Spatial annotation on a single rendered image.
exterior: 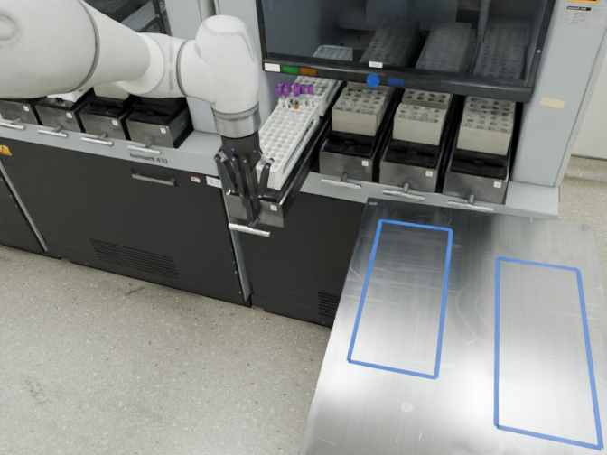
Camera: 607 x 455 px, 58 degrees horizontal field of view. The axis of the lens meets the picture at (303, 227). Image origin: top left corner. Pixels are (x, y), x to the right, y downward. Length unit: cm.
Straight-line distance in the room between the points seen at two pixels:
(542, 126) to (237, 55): 69
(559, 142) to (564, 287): 39
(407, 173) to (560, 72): 38
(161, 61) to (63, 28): 48
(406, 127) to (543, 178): 34
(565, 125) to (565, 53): 16
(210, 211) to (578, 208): 159
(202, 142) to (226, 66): 61
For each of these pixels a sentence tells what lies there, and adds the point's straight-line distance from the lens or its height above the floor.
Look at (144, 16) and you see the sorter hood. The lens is 147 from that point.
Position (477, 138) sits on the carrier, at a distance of 132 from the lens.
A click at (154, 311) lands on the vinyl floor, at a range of 212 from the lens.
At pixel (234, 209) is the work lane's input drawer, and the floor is 76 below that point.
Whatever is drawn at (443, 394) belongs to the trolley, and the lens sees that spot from 89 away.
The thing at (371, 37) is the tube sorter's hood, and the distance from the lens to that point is 124.
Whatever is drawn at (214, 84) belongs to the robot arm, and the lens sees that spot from 99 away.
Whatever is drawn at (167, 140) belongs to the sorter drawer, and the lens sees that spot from 154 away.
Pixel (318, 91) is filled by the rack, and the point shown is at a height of 86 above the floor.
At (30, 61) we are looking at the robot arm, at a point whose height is 139.
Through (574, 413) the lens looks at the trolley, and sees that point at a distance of 93.
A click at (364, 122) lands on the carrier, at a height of 86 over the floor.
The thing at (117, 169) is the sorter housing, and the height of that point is 62.
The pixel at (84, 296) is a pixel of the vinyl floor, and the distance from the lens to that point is 227.
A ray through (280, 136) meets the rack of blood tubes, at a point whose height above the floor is 86.
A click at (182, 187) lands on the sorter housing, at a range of 163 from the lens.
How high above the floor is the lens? 159
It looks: 44 degrees down
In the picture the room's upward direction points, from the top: 4 degrees counter-clockwise
